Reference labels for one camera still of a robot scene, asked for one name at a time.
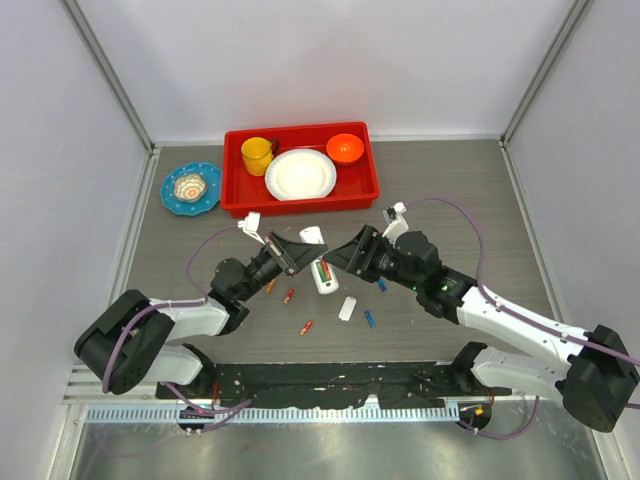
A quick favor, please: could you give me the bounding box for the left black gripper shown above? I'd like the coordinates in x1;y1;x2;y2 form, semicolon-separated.
237;231;326;303

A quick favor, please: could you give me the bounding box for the red battery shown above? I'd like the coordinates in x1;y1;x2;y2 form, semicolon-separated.
283;288;294;304
299;320;314;336
321;260;332;281

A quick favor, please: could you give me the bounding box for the red plastic tray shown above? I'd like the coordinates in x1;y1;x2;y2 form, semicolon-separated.
220;121;380;218

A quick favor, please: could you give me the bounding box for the white paper plate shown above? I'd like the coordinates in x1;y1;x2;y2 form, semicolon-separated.
264;148;337;201

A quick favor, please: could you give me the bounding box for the blue dotted plate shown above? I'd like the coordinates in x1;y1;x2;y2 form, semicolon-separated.
160;162;222;217

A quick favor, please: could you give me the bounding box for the purple cable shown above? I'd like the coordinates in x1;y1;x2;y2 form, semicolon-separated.
102;224;251;434
404;197;640;442

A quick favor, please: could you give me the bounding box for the yellow mug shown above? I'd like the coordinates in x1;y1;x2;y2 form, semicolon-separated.
241;137;280;177

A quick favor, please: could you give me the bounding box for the green battery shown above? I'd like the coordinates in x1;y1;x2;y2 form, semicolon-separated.
317;260;328;282

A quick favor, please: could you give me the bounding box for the white remote control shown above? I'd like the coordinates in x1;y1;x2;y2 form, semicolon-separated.
299;226;339;295

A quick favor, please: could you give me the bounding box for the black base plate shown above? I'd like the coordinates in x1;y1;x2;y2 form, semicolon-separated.
179;362;511;410

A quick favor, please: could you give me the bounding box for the small patterned bowl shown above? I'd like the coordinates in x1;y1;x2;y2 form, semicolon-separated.
173;173;207;203

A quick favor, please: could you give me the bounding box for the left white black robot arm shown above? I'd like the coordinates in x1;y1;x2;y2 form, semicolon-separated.
73;232;328;399

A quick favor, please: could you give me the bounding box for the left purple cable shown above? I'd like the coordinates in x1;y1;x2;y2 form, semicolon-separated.
102;224;251;434

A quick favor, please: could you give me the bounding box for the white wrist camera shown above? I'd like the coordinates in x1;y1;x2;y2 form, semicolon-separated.
382;202;409;245
237;211;264;244

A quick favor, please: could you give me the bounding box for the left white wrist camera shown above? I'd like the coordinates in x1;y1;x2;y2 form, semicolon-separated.
237;211;264;244

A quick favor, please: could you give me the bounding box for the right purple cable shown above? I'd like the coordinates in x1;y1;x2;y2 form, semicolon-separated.
404;197;640;442

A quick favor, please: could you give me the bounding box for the orange bowl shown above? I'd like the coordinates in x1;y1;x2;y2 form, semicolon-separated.
326;133;364;165

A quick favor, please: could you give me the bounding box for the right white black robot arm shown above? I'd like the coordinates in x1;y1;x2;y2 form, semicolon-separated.
324;225;639;433

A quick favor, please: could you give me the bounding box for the blue battery lower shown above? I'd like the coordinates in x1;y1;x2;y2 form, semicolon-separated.
364;311;376;328

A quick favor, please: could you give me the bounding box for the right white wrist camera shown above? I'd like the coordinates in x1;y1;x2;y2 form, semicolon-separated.
382;202;409;245

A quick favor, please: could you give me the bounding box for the slotted cable duct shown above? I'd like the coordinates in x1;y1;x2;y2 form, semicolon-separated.
85;402;460;424

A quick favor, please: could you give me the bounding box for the white battery cover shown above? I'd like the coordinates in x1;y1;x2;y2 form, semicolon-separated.
338;296;357;321

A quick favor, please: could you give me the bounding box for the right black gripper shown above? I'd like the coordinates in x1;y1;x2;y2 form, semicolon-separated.
323;224;423;292

